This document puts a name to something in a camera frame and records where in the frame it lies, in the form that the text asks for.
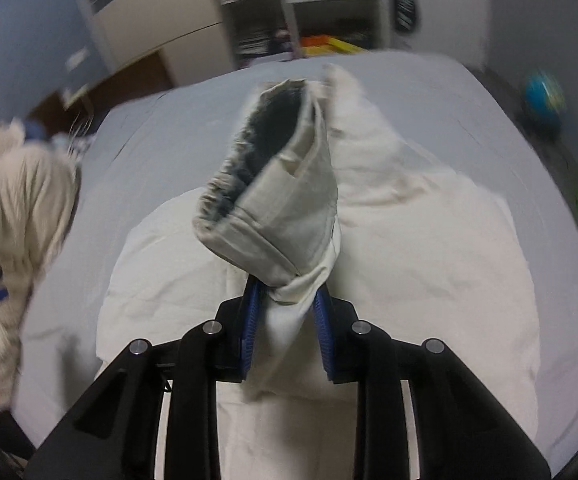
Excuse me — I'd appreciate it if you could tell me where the white hooded puffer jacket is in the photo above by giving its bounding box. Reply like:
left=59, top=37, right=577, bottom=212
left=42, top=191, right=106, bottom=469
left=96, top=65, right=539, bottom=479

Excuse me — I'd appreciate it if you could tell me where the cream knit blanket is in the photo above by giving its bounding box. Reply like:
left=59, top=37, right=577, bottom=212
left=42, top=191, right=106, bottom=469
left=0, top=118, right=80, bottom=411

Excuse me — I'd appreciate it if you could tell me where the brown wooden nightstand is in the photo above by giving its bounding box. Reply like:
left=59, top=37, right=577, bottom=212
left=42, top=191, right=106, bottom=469
left=27, top=52, right=174, bottom=136

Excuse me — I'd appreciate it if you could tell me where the light blue bed quilt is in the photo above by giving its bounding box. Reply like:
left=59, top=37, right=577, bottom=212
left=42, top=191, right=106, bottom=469
left=12, top=51, right=578, bottom=470

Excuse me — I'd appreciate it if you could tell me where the beige wardrobe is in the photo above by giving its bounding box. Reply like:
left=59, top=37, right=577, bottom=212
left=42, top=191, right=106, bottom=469
left=78, top=0, right=234, bottom=87

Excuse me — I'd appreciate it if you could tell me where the blue desk globe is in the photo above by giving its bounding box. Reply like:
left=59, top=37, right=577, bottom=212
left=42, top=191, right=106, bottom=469
left=521, top=70, right=566, bottom=129

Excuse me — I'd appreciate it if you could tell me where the white shelf with drawers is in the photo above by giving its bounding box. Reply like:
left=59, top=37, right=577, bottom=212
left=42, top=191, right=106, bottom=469
left=218, top=0, right=390, bottom=68

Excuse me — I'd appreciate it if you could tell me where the orange yellow toy box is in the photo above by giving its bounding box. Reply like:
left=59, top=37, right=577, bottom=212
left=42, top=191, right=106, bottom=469
left=300, top=35, right=366, bottom=58

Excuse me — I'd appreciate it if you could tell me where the black racket bag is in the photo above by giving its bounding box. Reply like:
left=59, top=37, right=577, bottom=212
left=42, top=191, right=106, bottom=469
left=393, top=0, right=418, bottom=36

